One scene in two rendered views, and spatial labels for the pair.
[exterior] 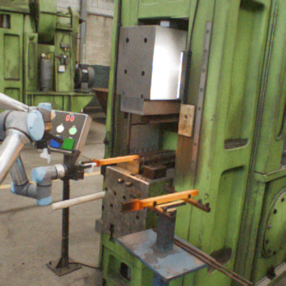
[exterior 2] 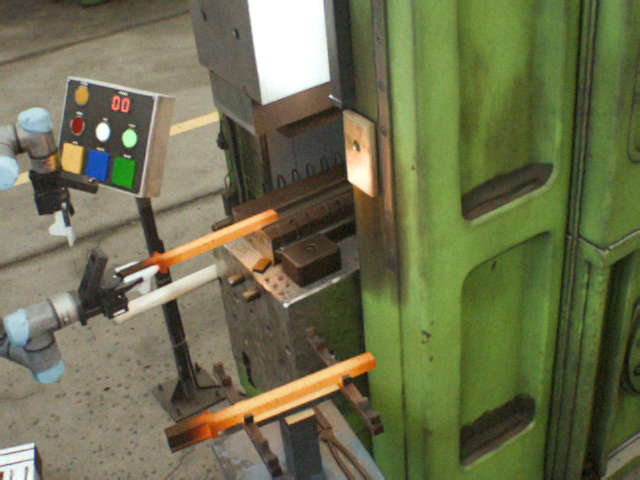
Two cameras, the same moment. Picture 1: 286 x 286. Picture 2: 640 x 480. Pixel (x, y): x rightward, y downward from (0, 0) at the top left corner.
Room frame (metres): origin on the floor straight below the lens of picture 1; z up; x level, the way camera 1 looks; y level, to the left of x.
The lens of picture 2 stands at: (0.33, -0.55, 2.21)
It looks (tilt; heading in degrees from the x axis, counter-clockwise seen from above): 35 degrees down; 15
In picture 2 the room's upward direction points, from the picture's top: 6 degrees counter-clockwise
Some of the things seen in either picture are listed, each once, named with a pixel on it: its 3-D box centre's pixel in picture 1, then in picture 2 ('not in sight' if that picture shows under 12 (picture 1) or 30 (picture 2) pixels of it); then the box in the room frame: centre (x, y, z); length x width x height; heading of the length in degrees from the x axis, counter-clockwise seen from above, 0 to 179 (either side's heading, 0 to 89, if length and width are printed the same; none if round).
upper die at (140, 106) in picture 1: (156, 104); (309, 74); (2.21, -0.07, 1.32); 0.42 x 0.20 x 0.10; 135
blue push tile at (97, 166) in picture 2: (55, 142); (98, 165); (2.28, 0.58, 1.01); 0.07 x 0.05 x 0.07; 70
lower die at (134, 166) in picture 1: (151, 159); (322, 202); (2.21, -0.07, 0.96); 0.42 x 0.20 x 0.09; 135
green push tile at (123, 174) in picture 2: (68, 143); (125, 172); (2.25, 0.48, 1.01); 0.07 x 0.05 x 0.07; 70
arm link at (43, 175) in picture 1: (44, 174); (32, 324); (1.64, 0.47, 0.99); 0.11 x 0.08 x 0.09; 135
